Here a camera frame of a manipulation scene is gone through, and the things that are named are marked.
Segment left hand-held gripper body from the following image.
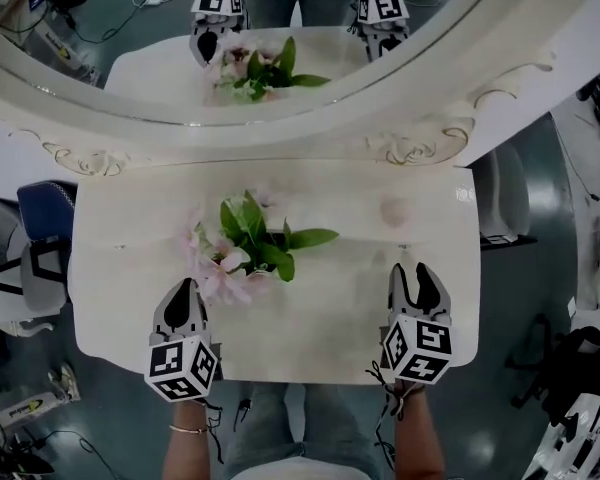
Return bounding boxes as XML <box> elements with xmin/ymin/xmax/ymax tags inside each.
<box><xmin>143</xmin><ymin>330</ymin><xmax>225</xmax><ymax>403</ymax></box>

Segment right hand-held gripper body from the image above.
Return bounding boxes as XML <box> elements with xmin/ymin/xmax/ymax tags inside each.
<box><xmin>378</xmin><ymin>313</ymin><xmax>454</xmax><ymax>386</ymax></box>

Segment white ornate dressing table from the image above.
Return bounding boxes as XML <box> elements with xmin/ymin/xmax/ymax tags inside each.
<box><xmin>67</xmin><ymin>160</ymin><xmax>481</xmax><ymax>385</ymax></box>

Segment person's right forearm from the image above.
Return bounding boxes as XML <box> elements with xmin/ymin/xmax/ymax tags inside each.
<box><xmin>392</xmin><ymin>380</ymin><xmax>447</xmax><ymax>480</ymax></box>

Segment person's left forearm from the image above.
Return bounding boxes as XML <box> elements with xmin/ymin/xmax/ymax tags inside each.
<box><xmin>162</xmin><ymin>397</ymin><xmax>216</xmax><ymax>480</ymax></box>

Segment pink flowers in white pot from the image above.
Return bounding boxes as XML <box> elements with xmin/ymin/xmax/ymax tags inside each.
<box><xmin>182</xmin><ymin>187</ymin><xmax>341</xmax><ymax>307</ymax></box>

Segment person's blue jeans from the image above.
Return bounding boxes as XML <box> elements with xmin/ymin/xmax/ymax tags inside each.
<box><xmin>222</xmin><ymin>382</ymin><xmax>387</xmax><ymax>480</ymax></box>

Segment grey fabric chair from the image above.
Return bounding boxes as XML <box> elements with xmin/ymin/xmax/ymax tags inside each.
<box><xmin>472</xmin><ymin>142</ymin><xmax>540</xmax><ymax>253</ymax></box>
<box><xmin>0</xmin><ymin>195</ymin><xmax>72</xmax><ymax>315</ymax></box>

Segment white carved side table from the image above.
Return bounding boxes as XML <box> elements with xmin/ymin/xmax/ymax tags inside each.
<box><xmin>0</xmin><ymin>316</ymin><xmax>55</xmax><ymax>369</ymax></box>

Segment black office chair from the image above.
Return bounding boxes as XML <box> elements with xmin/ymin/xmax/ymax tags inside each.
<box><xmin>504</xmin><ymin>312</ymin><xmax>600</xmax><ymax>425</ymax></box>

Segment clear plastic bag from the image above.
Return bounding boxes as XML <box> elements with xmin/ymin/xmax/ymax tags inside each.
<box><xmin>0</xmin><ymin>365</ymin><xmax>81</xmax><ymax>427</ymax></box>

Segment blue chair white seat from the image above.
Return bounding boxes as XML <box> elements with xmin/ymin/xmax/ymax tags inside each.
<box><xmin>17</xmin><ymin>180</ymin><xmax>79</xmax><ymax>245</ymax></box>

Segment person's white t-shirt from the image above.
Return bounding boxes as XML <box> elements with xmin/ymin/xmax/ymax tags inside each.
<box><xmin>229</xmin><ymin>455</ymin><xmax>381</xmax><ymax>480</ymax></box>

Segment black wrist cord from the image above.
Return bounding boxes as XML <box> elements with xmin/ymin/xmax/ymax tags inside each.
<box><xmin>364</xmin><ymin>360</ymin><xmax>427</xmax><ymax>469</ymax></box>
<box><xmin>204</xmin><ymin>398</ymin><xmax>254</xmax><ymax>465</ymax></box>

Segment white metal frame stand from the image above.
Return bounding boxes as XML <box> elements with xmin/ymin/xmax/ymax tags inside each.
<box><xmin>522</xmin><ymin>392</ymin><xmax>600</xmax><ymax>480</ymax></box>

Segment oval mirror white carved frame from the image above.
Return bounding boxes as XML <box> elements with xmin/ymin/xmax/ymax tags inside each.
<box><xmin>0</xmin><ymin>0</ymin><xmax>600</xmax><ymax>179</ymax></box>

